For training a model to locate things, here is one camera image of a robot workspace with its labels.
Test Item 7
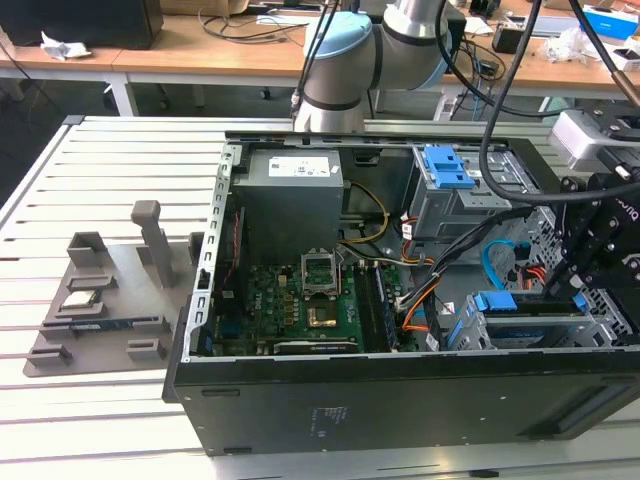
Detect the black RAM slot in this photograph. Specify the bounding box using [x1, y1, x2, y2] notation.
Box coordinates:
[355, 264, 387, 351]

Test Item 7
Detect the small black box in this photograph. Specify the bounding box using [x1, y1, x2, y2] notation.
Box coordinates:
[492, 23, 526, 55]

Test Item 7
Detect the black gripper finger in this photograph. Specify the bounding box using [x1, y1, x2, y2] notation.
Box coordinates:
[567, 219, 609, 290]
[542, 175, 586, 301]

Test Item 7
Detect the grey optical drive cage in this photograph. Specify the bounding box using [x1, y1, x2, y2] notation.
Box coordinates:
[402, 144, 544, 251]

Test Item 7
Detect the orange power wire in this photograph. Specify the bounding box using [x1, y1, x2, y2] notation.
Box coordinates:
[509, 242, 547, 291]

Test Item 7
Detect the black looped cable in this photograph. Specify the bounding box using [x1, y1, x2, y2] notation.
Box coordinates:
[478, 0, 599, 207]

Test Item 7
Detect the black wire bundle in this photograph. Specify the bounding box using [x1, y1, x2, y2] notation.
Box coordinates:
[397, 205, 534, 314]

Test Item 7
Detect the large black box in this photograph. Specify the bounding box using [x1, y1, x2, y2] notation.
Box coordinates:
[0, 0, 164, 51]

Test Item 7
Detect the blue data wire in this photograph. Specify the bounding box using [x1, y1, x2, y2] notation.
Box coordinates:
[482, 239, 531, 291]

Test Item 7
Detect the black graphics card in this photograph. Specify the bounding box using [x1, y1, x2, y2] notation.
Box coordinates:
[259, 338, 361, 356]

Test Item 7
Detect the blue plastic latch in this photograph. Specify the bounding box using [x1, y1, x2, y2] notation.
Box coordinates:
[422, 144, 475, 191]

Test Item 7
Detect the clear plastic bag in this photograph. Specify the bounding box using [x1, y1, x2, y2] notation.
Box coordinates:
[542, 27, 606, 64]

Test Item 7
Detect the green motherboard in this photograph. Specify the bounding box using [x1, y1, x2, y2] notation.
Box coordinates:
[214, 259, 416, 354]

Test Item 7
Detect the locking lever wire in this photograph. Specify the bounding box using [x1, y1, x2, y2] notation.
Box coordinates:
[334, 244, 346, 301]

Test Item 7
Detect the blue white carton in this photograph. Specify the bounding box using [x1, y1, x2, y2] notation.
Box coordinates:
[582, 4, 640, 41]

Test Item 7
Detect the black cable with metal plug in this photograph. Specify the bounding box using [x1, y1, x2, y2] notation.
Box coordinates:
[291, 0, 342, 110]

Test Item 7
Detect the silver CPU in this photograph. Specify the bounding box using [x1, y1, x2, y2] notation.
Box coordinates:
[59, 289, 104, 309]

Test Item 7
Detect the crumpled white paper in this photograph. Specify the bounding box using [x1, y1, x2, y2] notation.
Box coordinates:
[39, 30, 94, 61]

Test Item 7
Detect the metal socket cover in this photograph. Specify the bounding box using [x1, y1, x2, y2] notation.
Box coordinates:
[299, 250, 341, 300]

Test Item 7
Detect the white box with phone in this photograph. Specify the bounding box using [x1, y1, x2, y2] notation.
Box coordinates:
[602, 44, 640, 74]

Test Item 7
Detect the orange yellow wire bundle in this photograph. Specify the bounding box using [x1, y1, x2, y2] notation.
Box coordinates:
[402, 279, 441, 334]

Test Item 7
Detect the installed RAM stick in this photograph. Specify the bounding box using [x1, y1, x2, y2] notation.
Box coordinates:
[373, 264, 401, 350]

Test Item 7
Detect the hard disk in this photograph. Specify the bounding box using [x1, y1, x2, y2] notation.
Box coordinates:
[446, 289, 590, 351]

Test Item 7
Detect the black speaker box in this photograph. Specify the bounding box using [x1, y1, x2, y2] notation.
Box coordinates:
[447, 9, 469, 52]

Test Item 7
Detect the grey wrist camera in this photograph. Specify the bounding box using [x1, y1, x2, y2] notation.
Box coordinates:
[549, 109, 640, 174]

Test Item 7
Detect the blue RAM stick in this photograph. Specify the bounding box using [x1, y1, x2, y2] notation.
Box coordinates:
[43, 317, 154, 331]

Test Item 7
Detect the thick black sleeved cable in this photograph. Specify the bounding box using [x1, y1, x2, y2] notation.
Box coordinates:
[568, 0, 640, 107]

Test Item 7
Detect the grey parts rack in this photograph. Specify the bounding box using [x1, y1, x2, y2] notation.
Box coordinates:
[23, 199, 206, 379]

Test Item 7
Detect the grey flat tray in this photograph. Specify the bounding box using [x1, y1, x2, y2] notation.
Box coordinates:
[524, 14, 581, 39]

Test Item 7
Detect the wooden desk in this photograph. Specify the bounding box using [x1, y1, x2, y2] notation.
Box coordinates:
[0, 9, 640, 94]

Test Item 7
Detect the metal disk bay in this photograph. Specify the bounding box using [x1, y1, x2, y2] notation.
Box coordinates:
[439, 287, 632, 351]

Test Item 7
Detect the grey power supply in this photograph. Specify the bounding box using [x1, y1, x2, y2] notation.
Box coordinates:
[230, 148, 346, 251]

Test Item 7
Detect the black PC case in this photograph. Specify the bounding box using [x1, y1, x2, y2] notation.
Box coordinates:
[162, 130, 640, 459]

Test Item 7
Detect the CPU socket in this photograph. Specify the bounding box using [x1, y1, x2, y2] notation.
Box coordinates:
[305, 294, 341, 329]

